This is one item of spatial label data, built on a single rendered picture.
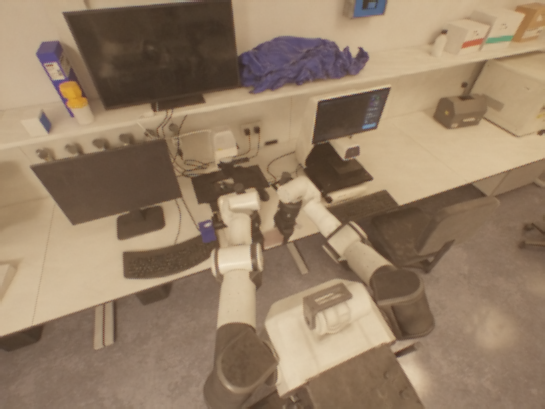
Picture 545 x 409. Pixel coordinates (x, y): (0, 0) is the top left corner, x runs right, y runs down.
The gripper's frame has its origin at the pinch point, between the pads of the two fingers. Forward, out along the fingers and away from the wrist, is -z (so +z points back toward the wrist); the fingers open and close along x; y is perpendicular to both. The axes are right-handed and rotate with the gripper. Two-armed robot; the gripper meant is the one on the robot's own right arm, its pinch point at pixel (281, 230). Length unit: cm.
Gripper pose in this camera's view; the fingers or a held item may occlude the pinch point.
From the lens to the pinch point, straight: 118.5
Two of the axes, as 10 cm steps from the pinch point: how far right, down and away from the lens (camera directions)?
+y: -9.1, 1.2, -4.0
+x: -3.7, -6.7, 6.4
